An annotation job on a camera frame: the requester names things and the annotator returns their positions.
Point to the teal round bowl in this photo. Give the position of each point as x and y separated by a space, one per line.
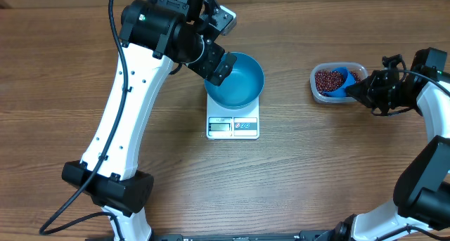
244 84

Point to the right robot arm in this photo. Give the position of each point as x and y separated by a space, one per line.
420 202

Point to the white digital kitchen scale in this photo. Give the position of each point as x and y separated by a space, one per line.
228 124

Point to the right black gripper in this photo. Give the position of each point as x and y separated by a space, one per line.
367 90

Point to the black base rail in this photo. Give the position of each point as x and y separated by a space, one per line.
304 235

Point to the blue plastic measuring scoop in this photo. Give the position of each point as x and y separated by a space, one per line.
347 80

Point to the red adzuki beans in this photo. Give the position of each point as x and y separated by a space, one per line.
327 80

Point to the clear plastic food container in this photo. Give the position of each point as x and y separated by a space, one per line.
360 69

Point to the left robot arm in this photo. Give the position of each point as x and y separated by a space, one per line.
156 38

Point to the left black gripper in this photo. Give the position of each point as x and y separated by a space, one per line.
215 55

